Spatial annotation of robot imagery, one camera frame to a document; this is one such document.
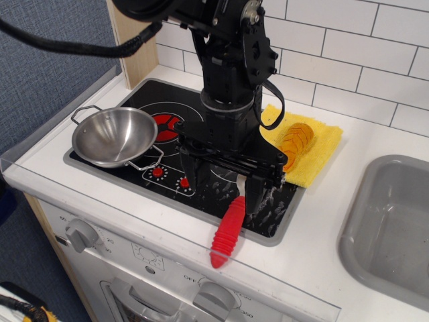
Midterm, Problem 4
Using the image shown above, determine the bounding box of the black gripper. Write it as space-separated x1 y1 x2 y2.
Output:
174 97 287 215

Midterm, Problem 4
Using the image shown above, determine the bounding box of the small steel pot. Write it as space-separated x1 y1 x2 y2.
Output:
70 105 164 171

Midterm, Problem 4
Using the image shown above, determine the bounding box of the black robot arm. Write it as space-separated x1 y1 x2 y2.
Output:
115 1 287 213

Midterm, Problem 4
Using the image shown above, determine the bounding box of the black toy stove top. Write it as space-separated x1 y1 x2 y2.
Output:
64 78 304 247

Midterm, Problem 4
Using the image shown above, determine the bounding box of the orange toy food piece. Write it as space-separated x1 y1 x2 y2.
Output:
279 123 314 173

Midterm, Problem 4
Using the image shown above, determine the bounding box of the yellow cloth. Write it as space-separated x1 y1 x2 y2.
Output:
261 113 343 188

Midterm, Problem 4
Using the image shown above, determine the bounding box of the grey right oven knob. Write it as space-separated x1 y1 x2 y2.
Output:
192 282 237 321

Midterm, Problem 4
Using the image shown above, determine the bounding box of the grey oven knob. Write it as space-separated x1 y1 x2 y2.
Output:
192 282 237 321
66 219 99 254

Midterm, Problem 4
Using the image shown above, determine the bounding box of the white toy oven front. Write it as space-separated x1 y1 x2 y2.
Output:
40 201 255 321

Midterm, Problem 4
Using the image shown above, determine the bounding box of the grey left oven knob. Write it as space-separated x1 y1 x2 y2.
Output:
66 219 99 254

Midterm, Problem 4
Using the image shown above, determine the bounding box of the grey sink basin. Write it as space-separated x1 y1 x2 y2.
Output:
339 155 428 311

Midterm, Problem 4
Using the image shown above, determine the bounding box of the red-handled metal spoon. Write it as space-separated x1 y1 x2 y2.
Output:
210 174 246 268

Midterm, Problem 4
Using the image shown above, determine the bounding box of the wooden upright post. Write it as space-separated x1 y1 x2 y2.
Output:
106 1 159 90

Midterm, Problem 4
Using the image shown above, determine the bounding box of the black sleeved cable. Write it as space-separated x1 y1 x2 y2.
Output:
0 18 164 58

